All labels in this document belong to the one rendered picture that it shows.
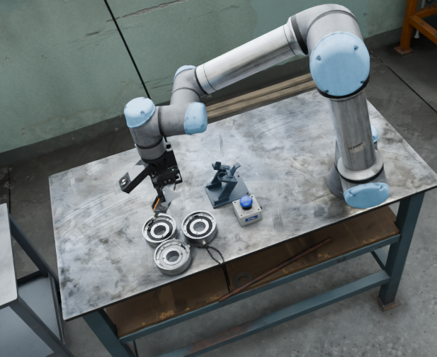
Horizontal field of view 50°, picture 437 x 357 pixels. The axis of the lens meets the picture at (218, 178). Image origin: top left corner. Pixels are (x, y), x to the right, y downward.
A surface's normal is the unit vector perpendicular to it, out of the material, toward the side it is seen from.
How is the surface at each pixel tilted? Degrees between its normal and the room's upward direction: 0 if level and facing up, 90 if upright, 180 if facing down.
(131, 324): 0
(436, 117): 0
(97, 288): 0
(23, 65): 90
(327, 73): 82
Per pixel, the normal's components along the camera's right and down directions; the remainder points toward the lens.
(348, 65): -0.08, 0.65
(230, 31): 0.31, 0.67
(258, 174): -0.14, -0.67
